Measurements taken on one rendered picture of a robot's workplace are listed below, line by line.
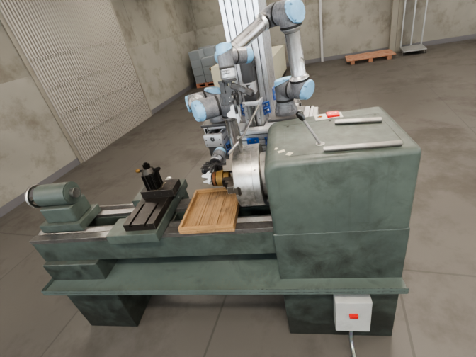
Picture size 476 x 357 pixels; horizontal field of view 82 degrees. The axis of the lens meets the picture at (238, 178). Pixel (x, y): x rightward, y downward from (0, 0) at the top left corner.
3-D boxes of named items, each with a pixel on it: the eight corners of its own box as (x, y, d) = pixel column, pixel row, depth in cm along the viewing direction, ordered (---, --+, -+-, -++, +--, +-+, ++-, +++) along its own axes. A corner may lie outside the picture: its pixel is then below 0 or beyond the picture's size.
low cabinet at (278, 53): (216, 97, 735) (209, 68, 696) (236, 78, 899) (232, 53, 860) (276, 90, 680) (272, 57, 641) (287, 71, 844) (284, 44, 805)
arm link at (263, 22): (265, 1, 154) (208, 51, 140) (280, -4, 146) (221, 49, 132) (273, 21, 162) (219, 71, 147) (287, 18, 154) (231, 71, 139)
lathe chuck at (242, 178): (262, 175, 161) (252, 131, 140) (261, 217, 139) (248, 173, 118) (247, 176, 163) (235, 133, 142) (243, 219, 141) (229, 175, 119)
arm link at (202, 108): (207, 106, 200) (223, 117, 151) (187, 112, 198) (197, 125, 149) (202, 90, 196) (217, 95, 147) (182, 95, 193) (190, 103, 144)
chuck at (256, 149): (268, 174, 160) (259, 130, 139) (267, 217, 138) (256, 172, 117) (262, 175, 161) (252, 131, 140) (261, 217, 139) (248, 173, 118)
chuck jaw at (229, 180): (244, 174, 137) (240, 186, 126) (245, 183, 139) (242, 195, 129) (222, 176, 139) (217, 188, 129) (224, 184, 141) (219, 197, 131)
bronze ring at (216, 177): (229, 165, 143) (212, 166, 145) (226, 176, 136) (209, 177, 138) (232, 178, 149) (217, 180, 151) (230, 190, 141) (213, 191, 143)
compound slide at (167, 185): (180, 186, 166) (177, 179, 164) (174, 196, 158) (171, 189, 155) (149, 189, 171) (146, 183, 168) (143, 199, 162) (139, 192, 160)
